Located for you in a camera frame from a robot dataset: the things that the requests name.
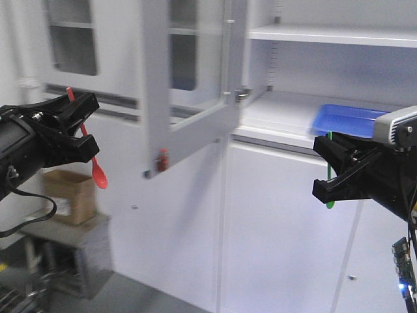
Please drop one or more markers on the red plastic spoon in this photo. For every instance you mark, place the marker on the red plastic spoon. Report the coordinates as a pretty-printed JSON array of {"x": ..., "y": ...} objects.
[{"x": 98, "y": 174}]

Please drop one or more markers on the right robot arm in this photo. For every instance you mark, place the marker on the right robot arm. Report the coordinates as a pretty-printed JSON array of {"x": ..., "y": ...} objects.
[{"x": 367, "y": 170}]

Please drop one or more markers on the open glass cabinet door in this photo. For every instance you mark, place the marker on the open glass cabinet door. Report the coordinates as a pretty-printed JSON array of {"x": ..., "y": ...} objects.
[{"x": 190, "y": 76}]

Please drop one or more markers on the cardboard box on cart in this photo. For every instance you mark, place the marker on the cardboard box on cart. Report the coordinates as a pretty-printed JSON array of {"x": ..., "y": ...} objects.
[{"x": 74, "y": 195}]

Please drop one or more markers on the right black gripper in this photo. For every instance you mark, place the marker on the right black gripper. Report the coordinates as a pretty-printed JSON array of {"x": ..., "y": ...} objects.
[{"x": 367, "y": 170}]

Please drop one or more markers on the green circuit board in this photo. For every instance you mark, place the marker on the green circuit board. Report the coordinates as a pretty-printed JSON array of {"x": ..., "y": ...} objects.
[{"x": 404, "y": 269}]

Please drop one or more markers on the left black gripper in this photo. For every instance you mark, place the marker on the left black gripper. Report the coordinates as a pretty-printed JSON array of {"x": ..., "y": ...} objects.
[{"x": 32, "y": 137}]

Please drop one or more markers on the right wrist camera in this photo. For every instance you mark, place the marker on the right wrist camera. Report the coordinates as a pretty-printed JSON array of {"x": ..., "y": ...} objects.
[{"x": 396, "y": 129}]

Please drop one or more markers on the blue plastic tray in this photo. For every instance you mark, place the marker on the blue plastic tray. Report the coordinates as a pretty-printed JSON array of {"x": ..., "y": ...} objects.
[{"x": 348, "y": 120}]

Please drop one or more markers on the white lab cabinet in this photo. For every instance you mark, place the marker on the white lab cabinet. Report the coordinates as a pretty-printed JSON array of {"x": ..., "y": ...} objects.
[{"x": 234, "y": 227}]

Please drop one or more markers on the grey metal cart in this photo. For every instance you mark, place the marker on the grey metal cart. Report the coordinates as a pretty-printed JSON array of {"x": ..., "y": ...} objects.
[{"x": 75, "y": 260}]

